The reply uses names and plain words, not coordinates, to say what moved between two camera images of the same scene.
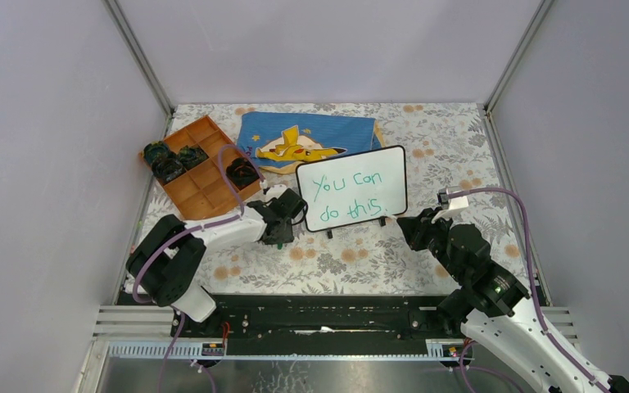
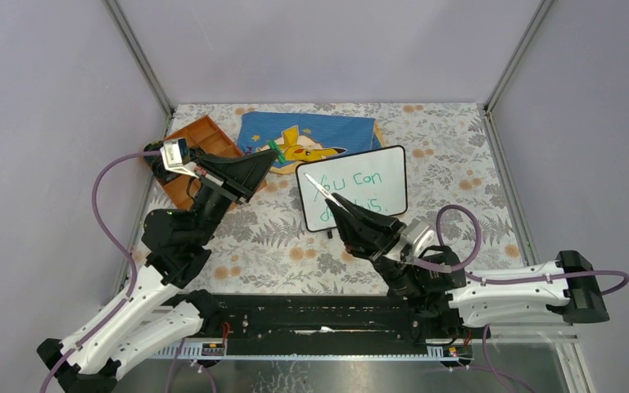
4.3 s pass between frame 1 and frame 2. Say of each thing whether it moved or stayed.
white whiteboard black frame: stayed
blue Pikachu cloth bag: stayed
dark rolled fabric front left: stayed
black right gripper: moved
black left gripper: moved
